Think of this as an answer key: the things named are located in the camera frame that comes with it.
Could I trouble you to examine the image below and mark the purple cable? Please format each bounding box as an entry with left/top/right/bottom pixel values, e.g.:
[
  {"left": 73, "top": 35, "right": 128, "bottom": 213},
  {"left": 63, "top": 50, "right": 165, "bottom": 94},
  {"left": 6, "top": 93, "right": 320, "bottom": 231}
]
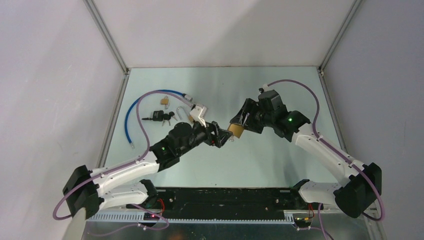
[
  {"left": 264, "top": 79, "right": 386, "bottom": 222},
  {"left": 52, "top": 90, "right": 195, "bottom": 221}
]

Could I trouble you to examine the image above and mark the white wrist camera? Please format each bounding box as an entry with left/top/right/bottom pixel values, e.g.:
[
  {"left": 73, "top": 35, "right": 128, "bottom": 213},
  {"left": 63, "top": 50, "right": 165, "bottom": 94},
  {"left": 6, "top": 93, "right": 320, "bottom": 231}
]
[
  {"left": 189, "top": 104, "right": 208, "bottom": 127},
  {"left": 258, "top": 87, "right": 268, "bottom": 94}
]

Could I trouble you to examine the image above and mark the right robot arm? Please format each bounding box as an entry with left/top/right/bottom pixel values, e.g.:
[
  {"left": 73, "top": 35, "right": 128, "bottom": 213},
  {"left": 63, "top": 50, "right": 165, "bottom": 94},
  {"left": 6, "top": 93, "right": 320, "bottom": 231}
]
[{"left": 228, "top": 90, "right": 382, "bottom": 218}]

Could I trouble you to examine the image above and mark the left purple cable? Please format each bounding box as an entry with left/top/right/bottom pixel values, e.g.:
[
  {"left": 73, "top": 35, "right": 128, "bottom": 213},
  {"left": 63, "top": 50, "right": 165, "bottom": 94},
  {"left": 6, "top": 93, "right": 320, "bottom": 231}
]
[{"left": 52, "top": 90, "right": 195, "bottom": 221}]

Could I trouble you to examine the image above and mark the black padlock with keys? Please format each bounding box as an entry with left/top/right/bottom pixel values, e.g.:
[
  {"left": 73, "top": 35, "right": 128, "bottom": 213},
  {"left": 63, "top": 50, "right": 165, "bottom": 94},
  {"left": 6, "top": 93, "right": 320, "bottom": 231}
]
[{"left": 142, "top": 110, "right": 178, "bottom": 126}]

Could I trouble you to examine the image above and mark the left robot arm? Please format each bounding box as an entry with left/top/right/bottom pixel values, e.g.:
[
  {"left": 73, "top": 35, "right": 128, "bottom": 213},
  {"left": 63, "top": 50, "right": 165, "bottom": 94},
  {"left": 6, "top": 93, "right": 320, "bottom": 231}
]
[{"left": 62, "top": 121, "right": 233, "bottom": 219}]

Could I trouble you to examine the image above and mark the blue cable lock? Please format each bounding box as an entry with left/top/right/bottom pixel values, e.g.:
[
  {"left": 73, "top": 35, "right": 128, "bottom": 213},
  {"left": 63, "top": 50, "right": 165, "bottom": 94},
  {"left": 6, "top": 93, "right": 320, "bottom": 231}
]
[{"left": 124, "top": 89, "right": 194, "bottom": 149}]

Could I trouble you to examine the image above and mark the large brass padlock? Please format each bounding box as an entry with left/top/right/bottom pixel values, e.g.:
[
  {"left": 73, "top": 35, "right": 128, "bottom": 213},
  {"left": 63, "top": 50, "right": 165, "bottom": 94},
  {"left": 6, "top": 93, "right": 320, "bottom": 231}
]
[{"left": 227, "top": 123, "right": 245, "bottom": 139}]

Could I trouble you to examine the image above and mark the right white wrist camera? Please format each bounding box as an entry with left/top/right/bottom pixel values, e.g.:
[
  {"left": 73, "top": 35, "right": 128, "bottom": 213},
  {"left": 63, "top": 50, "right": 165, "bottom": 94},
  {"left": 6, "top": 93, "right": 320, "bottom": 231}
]
[{"left": 258, "top": 87, "right": 268, "bottom": 94}]

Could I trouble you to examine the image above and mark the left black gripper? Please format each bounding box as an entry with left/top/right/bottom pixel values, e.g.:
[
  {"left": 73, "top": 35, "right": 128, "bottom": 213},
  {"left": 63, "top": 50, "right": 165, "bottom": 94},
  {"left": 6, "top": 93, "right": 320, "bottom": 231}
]
[{"left": 177, "top": 116, "right": 232, "bottom": 156}]

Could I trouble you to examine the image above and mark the small brass padlock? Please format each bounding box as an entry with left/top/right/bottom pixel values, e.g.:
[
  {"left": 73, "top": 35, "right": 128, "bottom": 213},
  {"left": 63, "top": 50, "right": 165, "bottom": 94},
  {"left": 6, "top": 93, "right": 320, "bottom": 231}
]
[{"left": 160, "top": 95, "right": 170, "bottom": 109}]

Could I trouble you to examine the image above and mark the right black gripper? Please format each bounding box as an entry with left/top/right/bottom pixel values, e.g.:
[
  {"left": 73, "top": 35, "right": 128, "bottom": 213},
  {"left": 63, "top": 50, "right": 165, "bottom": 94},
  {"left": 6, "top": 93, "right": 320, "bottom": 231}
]
[{"left": 230, "top": 98, "right": 274, "bottom": 135}]

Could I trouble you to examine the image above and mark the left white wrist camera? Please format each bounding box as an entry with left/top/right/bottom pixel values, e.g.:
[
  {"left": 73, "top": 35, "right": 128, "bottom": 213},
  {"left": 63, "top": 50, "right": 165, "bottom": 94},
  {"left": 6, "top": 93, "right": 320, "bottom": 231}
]
[{"left": 189, "top": 104, "right": 208, "bottom": 127}]

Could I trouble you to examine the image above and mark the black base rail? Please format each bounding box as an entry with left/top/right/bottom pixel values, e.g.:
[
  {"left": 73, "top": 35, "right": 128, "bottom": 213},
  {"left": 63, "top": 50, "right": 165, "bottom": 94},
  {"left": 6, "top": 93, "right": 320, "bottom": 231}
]
[{"left": 145, "top": 187, "right": 324, "bottom": 222}]

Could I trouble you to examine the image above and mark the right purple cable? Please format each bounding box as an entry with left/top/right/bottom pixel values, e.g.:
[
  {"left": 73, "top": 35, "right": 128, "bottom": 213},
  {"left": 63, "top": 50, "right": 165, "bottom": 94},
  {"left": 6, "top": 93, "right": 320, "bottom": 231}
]
[{"left": 264, "top": 79, "right": 386, "bottom": 222}]

